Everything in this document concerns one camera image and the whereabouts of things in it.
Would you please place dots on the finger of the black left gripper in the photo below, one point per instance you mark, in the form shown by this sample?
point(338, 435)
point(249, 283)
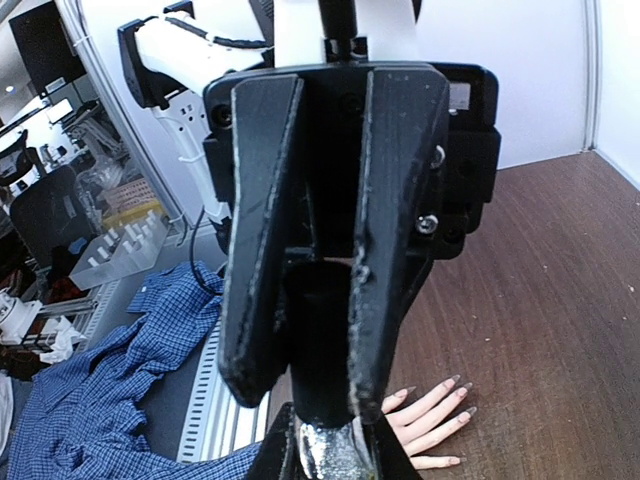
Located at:
point(404, 119)
point(266, 114)

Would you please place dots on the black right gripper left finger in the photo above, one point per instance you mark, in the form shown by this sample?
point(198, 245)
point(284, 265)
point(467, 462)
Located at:
point(278, 457)

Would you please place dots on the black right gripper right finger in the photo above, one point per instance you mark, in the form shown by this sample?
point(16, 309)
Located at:
point(389, 459)

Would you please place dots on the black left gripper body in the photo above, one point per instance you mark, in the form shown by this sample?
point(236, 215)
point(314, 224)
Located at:
point(325, 182)

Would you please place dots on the clear nail polish bottle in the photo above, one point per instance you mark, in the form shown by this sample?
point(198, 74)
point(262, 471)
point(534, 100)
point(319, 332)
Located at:
point(335, 453)

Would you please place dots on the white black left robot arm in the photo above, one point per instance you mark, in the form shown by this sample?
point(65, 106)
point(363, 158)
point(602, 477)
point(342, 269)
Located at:
point(172, 51)

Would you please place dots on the mannequin hand with painted nails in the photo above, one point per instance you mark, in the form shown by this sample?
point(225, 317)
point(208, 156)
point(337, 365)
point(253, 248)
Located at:
point(429, 421)

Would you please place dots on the clear acrylic rack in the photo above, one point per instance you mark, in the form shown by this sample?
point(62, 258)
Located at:
point(121, 252)

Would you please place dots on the blue checkered shirt sleeve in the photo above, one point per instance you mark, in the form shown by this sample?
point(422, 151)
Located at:
point(82, 419)

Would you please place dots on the black office chair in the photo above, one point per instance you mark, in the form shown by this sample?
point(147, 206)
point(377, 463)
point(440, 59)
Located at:
point(49, 214)

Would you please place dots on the slotted aluminium base rail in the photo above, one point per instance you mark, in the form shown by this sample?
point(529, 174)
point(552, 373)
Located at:
point(215, 425)

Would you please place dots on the right aluminium frame post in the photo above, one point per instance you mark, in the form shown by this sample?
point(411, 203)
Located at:
point(594, 58)

